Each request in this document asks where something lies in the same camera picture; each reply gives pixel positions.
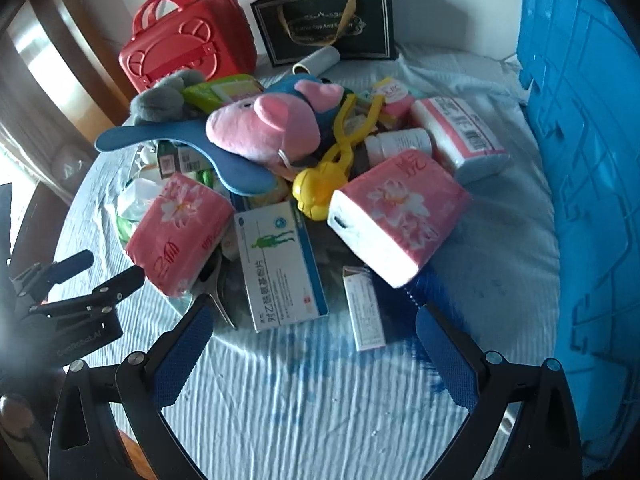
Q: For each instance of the lint roller refill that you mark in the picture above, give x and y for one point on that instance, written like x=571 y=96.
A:
x=318 y=62

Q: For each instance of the blue plastic storage crate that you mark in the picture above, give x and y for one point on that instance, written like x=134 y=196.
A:
x=581 y=71

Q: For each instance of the white blue medicine box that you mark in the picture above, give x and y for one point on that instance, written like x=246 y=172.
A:
x=281 y=276

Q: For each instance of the pink pig plush blue shirt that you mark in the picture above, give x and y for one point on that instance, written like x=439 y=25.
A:
x=289 y=121

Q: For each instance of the black gift box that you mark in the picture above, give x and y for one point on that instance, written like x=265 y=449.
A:
x=357 y=29

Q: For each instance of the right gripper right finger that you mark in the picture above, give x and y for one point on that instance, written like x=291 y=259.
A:
x=544 y=442

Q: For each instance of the grey plush toy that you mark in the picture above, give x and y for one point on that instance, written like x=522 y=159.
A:
x=164 y=102

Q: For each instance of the blue bottle brush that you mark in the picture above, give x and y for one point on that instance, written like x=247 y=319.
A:
x=427 y=288

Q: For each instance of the green cloth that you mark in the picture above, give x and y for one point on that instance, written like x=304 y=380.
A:
x=131 y=205

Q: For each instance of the metal clip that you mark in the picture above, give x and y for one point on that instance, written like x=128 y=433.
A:
x=210 y=281

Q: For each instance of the green wet wipes pack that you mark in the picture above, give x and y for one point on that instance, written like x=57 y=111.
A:
x=212 y=95

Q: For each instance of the pink floral tissue pack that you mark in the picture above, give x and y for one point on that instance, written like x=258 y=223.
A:
x=396 y=215

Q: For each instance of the small white red box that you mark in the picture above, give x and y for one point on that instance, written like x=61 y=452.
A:
x=364 y=312

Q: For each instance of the white pink tissue pack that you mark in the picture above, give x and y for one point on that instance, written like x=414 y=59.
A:
x=461 y=141

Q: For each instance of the red bear suitcase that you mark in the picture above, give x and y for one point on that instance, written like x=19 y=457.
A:
x=210 y=36

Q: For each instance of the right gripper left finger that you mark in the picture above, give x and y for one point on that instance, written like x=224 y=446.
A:
x=85 y=441

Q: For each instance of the white medicine bottle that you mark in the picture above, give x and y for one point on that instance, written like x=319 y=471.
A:
x=389 y=144

